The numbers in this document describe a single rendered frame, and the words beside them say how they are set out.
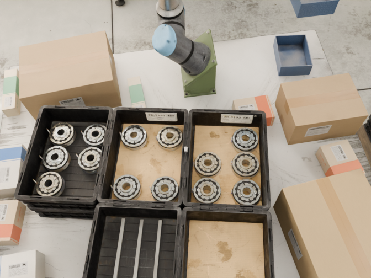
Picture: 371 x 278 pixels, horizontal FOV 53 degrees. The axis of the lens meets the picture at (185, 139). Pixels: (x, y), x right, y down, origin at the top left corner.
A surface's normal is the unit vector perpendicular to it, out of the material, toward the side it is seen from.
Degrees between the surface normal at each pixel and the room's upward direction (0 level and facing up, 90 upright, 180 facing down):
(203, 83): 90
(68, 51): 0
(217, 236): 0
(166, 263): 0
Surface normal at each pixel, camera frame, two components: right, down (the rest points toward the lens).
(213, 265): -0.04, -0.48
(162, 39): -0.70, -0.15
